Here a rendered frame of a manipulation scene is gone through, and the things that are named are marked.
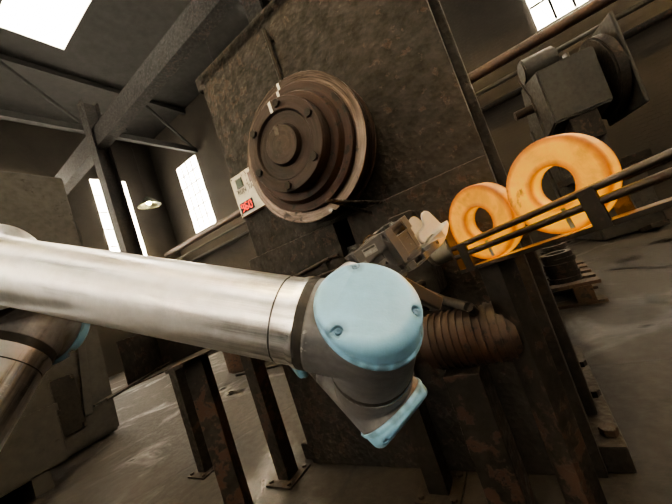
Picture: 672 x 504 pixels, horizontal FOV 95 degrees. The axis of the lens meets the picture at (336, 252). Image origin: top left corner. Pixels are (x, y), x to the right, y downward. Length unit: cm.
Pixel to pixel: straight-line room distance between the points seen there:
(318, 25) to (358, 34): 17
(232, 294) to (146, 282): 9
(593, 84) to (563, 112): 40
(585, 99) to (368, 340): 497
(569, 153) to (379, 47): 76
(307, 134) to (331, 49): 41
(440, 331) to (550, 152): 40
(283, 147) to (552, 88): 441
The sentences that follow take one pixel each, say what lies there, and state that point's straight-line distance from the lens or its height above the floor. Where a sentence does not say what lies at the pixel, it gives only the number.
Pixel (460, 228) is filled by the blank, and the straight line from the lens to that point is 72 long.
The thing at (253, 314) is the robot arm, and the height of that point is 69.
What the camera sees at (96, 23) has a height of 760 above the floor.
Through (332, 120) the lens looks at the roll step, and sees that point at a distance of 96.
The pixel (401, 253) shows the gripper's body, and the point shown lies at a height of 70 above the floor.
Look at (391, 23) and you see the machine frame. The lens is 120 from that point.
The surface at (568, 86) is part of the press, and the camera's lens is 513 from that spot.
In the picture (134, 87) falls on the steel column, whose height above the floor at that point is 521.
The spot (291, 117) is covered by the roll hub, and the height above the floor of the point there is 118.
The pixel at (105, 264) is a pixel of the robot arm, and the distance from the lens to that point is 41.
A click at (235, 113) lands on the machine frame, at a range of 151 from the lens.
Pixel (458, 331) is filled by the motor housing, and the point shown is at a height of 50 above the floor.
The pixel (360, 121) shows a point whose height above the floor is 109.
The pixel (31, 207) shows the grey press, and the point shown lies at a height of 199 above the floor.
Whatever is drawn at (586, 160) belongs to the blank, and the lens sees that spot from 57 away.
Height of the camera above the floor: 70
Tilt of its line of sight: 4 degrees up
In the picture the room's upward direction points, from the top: 19 degrees counter-clockwise
